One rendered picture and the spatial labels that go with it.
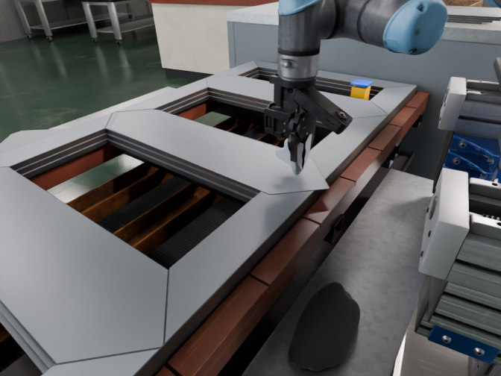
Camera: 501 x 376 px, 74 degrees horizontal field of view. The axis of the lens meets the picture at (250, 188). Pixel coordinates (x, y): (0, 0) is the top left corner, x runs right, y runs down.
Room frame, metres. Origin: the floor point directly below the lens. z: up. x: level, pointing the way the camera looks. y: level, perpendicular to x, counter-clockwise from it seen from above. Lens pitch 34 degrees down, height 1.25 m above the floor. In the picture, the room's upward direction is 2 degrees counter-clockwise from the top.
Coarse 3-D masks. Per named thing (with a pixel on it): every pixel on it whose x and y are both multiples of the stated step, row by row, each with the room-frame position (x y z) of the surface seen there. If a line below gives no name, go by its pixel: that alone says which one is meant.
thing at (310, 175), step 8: (312, 160) 0.68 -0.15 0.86; (304, 168) 0.65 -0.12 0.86; (312, 168) 0.65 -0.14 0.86; (296, 176) 0.61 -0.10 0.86; (304, 176) 0.61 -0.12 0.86; (312, 176) 0.61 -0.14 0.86; (320, 176) 0.61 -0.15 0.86; (280, 184) 0.58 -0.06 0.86; (288, 184) 0.58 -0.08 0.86; (296, 184) 0.58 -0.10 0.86; (304, 184) 0.58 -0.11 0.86; (312, 184) 0.58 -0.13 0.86; (272, 192) 0.55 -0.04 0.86; (280, 192) 0.55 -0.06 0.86; (288, 192) 0.55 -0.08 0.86
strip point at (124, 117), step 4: (124, 112) 1.03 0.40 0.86; (128, 112) 1.03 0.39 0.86; (132, 112) 1.03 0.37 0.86; (136, 112) 1.03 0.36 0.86; (140, 112) 1.02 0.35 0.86; (144, 112) 1.02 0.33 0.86; (148, 112) 1.02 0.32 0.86; (116, 116) 0.99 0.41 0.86; (120, 116) 0.99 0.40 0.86; (124, 116) 0.99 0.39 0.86; (128, 116) 0.99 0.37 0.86; (132, 116) 0.99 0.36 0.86; (136, 116) 0.99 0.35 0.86; (140, 116) 0.99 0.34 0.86; (116, 120) 0.96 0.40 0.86; (120, 120) 0.96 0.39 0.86; (124, 120) 0.96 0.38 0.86; (128, 120) 0.96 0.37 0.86; (112, 124) 0.93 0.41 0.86; (116, 124) 0.93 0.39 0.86; (120, 124) 0.93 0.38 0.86
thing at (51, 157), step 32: (192, 96) 1.19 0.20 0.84; (224, 96) 1.20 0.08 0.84; (32, 160) 0.74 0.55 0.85; (64, 160) 0.78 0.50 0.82; (160, 160) 0.75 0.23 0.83; (352, 160) 0.73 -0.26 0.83; (224, 192) 0.62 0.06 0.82; (256, 192) 0.58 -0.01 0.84; (320, 192) 0.58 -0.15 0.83; (288, 224) 0.48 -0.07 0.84; (256, 256) 0.39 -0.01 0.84; (224, 288) 0.33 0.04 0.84; (0, 320) 0.30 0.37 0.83; (192, 320) 0.27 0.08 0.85; (32, 352) 0.24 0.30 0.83; (160, 352) 0.23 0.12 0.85
